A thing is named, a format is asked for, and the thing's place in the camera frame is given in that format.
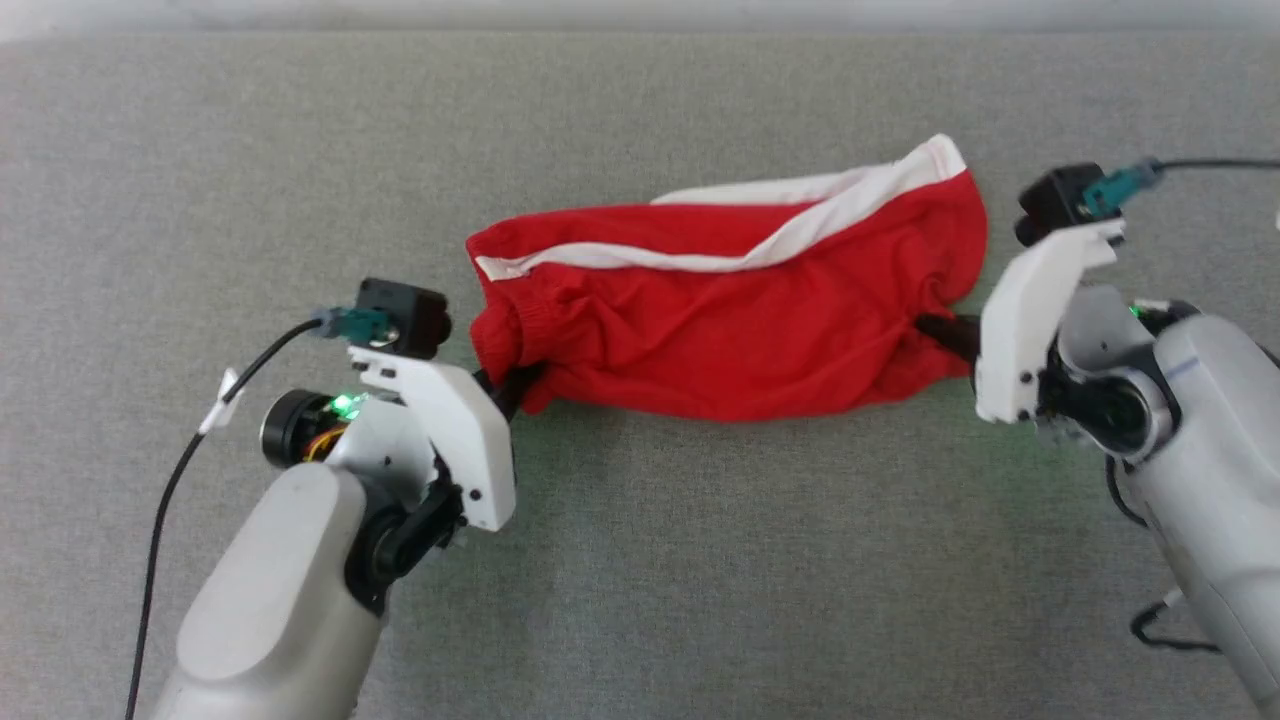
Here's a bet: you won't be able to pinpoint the red shorts with white stripes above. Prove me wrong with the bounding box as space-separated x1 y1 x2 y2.
466 133 989 423

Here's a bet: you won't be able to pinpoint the black cable with white tag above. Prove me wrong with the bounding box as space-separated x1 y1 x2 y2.
124 307 391 720

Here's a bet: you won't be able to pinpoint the thin black looped cable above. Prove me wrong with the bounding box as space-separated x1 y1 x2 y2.
1104 455 1223 656

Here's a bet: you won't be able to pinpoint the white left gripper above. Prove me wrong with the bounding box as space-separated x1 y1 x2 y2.
347 345 547 533

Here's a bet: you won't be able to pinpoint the black cable with teal plug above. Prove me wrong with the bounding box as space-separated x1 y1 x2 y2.
1078 157 1280 221

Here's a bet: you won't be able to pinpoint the grey fabric sofa cushion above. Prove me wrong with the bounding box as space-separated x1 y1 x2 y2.
0 30 1280 720

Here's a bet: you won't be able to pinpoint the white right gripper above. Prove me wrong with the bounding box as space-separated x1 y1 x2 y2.
914 219 1127 426

